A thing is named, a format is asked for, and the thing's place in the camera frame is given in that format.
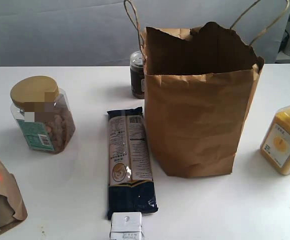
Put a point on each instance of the brown paper shopping bag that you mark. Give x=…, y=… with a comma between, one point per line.
x=199, y=87

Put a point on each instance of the dark glass jar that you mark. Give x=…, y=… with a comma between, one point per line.
x=137, y=76

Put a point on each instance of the dark noodle package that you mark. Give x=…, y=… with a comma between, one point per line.
x=130, y=181

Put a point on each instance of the clear nut jar gold lid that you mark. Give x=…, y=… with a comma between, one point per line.
x=42, y=112

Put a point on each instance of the white carton box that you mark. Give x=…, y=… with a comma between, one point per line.
x=126, y=226

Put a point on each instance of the yellow juice bottle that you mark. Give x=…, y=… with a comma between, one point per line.
x=275, y=147

